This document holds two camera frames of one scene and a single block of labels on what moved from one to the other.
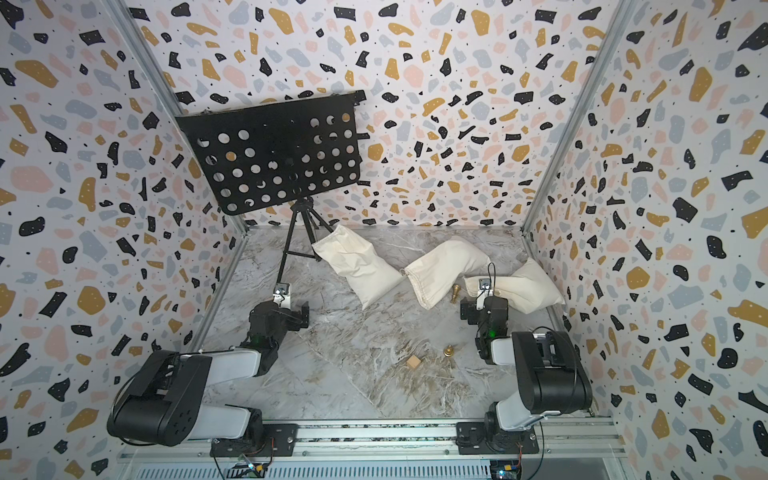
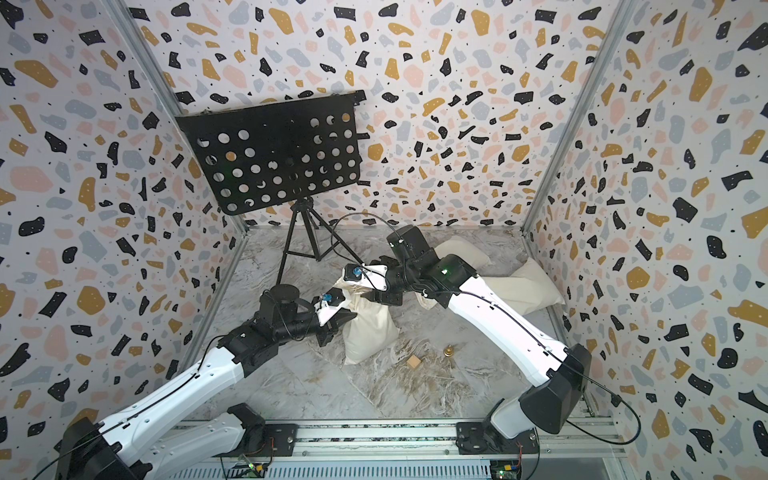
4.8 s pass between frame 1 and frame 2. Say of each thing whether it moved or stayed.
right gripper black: moved
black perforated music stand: stayed
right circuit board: stayed
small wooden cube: stayed
